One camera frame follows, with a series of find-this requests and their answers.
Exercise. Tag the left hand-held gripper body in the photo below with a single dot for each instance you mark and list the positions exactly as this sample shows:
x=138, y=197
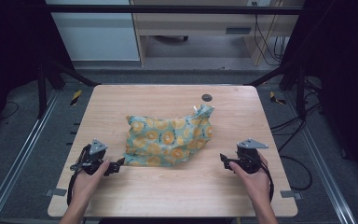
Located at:
x=93, y=153

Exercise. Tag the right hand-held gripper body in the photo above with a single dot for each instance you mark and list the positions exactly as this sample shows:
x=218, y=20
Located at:
x=249, y=155

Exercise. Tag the teal cloth with orange print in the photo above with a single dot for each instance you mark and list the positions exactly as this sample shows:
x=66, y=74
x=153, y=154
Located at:
x=167, y=140

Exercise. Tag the person's left hand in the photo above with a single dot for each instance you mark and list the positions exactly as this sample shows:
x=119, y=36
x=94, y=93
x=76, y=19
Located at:
x=87, y=183

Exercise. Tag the person's right hand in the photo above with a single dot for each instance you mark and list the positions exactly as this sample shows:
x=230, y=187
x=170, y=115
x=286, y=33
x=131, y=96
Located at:
x=254, y=183

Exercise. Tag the round grey table grommet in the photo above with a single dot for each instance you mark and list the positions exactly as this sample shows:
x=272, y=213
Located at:
x=206, y=97

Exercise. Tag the white cabinet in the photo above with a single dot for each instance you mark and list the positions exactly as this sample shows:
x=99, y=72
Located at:
x=96, y=37

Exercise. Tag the grey table edge bracket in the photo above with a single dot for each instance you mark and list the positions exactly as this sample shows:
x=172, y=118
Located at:
x=290, y=194
x=56, y=192

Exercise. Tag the metal floor rail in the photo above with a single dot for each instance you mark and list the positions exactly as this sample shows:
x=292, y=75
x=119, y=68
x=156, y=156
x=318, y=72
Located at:
x=18, y=158
x=323, y=168

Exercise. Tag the black metal frame stand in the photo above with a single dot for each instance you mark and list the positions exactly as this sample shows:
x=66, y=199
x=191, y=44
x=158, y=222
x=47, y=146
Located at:
x=300, y=90
x=42, y=90

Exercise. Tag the black horizontal frame bar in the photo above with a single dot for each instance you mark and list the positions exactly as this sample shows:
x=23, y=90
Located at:
x=167, y=9

